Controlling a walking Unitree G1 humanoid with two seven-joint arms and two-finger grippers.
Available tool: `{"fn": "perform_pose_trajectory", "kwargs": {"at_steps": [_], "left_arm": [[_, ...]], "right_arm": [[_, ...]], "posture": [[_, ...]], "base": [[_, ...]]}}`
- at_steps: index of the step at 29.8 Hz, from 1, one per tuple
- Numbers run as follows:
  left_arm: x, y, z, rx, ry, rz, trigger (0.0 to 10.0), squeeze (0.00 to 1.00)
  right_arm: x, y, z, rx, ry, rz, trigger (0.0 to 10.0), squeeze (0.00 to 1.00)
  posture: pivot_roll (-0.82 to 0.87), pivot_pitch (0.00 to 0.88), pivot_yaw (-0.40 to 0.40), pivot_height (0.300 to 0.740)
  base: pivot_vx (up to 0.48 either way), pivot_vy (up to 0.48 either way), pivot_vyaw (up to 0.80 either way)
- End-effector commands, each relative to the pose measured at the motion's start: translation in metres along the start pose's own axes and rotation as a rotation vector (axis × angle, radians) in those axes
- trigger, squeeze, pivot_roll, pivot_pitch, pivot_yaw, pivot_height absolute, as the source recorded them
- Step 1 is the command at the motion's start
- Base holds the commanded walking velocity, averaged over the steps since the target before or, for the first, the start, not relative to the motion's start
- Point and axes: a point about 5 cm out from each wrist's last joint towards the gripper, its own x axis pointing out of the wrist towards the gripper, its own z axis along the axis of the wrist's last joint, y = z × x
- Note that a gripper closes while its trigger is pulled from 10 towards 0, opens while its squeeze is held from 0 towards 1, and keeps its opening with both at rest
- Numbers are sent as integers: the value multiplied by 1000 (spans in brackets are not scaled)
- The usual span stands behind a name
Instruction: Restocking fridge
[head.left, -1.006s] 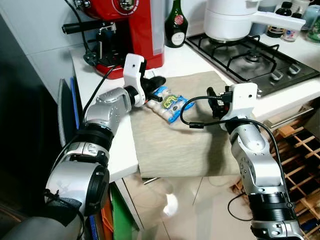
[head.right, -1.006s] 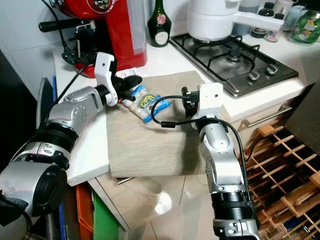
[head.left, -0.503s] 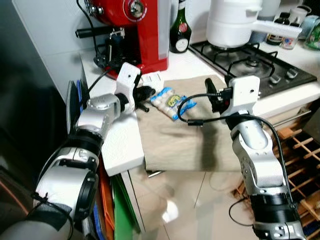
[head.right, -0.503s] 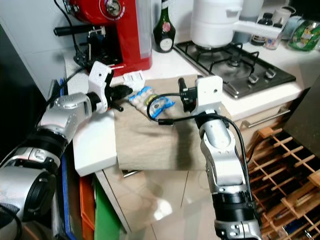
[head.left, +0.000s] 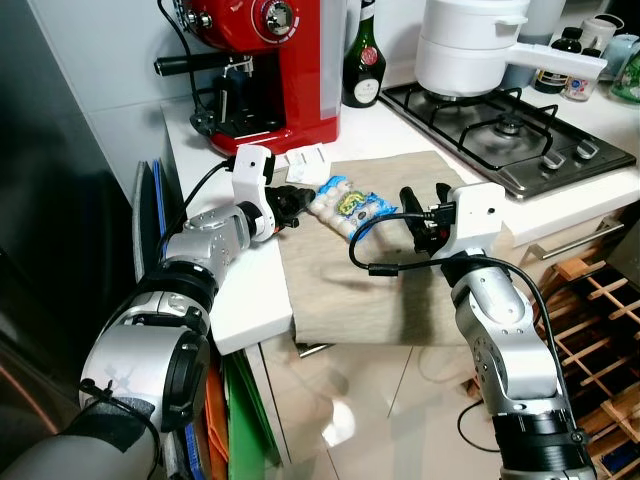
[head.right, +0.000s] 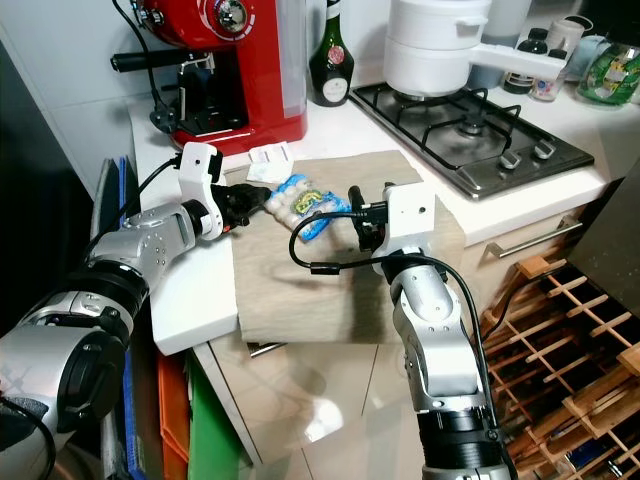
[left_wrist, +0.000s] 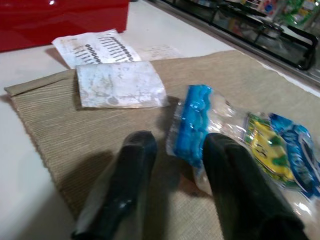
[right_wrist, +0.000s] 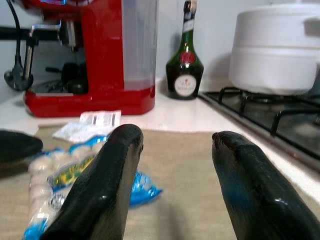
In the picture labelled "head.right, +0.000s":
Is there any green flat board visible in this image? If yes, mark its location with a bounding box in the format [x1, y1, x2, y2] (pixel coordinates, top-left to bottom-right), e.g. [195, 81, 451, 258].
[185, 355, 246, 480]

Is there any steel gas hob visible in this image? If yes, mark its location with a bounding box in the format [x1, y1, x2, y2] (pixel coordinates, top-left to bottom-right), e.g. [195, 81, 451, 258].
[348, 80, 596, 201]

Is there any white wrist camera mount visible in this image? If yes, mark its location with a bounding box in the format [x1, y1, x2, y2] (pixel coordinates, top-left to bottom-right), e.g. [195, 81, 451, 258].
[380, 180, 438, 263]
[178, 142, 227, 241]

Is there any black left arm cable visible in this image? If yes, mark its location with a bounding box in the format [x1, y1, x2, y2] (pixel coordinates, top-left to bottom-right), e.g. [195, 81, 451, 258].
[120, 155, 186, 216]

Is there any small dark bottle black cap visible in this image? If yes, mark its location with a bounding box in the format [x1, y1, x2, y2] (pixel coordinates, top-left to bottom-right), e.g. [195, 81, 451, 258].
[515, 28, 556, 96]

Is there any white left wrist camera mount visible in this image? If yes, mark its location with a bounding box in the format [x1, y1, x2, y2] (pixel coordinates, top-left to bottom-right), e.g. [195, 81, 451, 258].
[178, 142, 227, 241]

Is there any black espresso machine cord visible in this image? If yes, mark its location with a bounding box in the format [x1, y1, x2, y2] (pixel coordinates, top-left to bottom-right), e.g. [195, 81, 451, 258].
[112, 0, 191, 151]

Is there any beige linen cloth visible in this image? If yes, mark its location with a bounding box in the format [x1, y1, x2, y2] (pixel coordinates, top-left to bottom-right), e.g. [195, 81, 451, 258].
[225, 150, 466, 346]

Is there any white paper sachet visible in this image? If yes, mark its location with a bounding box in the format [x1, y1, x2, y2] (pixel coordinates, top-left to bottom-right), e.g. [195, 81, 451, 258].
[248, 155, 291, 186]
[265, 143, 297, 166]

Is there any grey plastic jug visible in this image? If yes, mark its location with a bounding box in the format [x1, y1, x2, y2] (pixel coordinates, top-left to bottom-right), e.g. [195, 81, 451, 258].
[485, 0, 536, 46]

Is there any blue flat board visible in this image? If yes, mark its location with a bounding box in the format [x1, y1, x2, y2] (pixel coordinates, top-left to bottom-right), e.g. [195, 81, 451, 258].
[115, 155, 161, 480]

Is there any plain white mug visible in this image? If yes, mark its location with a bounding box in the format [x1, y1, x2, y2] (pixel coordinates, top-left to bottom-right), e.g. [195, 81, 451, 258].
[548, 15, 596, 56]

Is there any red espresso machine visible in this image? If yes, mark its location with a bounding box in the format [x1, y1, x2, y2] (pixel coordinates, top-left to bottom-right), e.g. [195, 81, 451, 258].
[112, 0, 309, 156]

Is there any orange flat board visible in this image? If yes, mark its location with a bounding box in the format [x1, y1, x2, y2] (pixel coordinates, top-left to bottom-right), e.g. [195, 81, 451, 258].
[157, 350, 191, 466]

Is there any green glass bottle white label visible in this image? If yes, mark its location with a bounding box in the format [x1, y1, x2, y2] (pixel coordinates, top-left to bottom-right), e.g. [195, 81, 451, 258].
[308, 0, 356, 108]

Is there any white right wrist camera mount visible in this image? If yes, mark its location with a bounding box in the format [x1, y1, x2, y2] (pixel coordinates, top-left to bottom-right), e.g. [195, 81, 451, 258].
[380, 180, 438, 263]

